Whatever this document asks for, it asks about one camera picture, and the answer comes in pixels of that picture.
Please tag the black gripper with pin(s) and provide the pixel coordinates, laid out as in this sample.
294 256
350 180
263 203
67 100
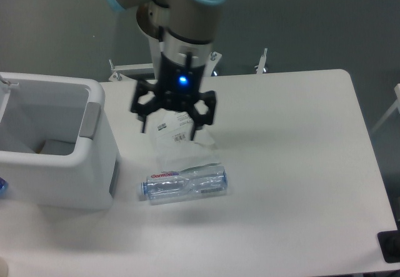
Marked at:
177 89

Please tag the white trash can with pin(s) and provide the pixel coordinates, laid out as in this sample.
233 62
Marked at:
57 146

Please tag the white trash can lid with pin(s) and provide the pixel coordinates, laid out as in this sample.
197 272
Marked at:
6 88

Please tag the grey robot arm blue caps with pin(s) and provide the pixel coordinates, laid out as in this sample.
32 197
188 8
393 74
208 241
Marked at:
202 15

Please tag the clear plastic bag with labels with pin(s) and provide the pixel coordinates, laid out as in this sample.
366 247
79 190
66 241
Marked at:
170 134

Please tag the crushed clear plastic bottle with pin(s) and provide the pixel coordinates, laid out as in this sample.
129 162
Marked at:
176 186

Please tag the blue object at left edge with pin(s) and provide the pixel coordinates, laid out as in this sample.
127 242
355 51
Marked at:
3 186

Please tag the black device at table edge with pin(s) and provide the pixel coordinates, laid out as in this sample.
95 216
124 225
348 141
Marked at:
389 244

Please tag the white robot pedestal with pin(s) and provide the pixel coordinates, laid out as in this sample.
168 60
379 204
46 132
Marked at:
153 39

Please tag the white base frame with bolts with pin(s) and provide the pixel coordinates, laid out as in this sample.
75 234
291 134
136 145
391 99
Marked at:
146 70

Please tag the white frame at right edge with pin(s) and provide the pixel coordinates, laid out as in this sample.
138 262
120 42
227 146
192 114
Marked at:
391 110

